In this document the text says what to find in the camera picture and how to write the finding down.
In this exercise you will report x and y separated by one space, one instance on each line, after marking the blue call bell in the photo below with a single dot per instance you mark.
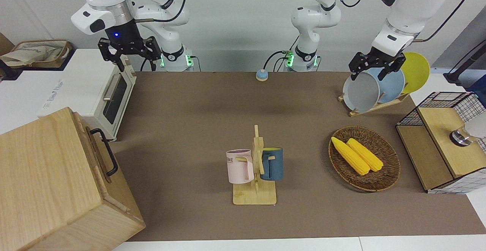
262 75

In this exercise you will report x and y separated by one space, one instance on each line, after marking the wooden plate rack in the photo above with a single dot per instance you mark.
366 109

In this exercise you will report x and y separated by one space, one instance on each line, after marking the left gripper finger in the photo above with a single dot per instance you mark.
396 65
357 63

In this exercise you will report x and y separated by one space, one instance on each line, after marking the wooden mug tree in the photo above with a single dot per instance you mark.
255 194

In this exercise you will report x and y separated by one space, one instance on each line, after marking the white toaster oven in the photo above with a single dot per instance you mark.
87 84

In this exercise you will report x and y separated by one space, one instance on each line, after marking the clear glass cup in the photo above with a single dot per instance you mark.
461 136

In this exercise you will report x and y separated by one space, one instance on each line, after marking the pink mug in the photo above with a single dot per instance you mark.
239 167

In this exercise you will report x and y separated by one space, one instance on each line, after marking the yellow plate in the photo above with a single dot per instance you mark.
417 72

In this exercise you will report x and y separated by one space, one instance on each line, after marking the yellow corn cob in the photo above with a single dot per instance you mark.
349 156
366 155

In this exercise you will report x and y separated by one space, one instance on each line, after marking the light blue plate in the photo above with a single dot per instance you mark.
393 86

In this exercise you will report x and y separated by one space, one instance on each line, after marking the brown table mat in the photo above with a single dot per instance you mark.
190 122

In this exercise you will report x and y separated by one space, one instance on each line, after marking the brown woven tray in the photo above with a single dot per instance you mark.
62 59

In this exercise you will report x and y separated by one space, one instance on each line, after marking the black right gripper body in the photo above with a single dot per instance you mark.
123 34

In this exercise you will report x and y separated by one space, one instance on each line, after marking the black stand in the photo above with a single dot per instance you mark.
455 77

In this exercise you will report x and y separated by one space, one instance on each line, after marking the wooden drawer cabinet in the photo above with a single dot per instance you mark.
41 179

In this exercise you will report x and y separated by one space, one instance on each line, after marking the dark blue mug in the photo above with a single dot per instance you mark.
275 165

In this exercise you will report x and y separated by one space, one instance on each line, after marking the grey plate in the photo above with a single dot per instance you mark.
360 93

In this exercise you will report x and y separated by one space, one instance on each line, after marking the beige cloth bag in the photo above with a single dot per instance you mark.
30 51

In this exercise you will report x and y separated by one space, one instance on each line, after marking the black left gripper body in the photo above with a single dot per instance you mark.
379 59

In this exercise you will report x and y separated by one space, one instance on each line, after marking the brown wicker basket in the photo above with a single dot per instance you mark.
387 171

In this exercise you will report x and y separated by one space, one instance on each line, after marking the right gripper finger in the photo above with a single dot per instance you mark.
155 49
110 49

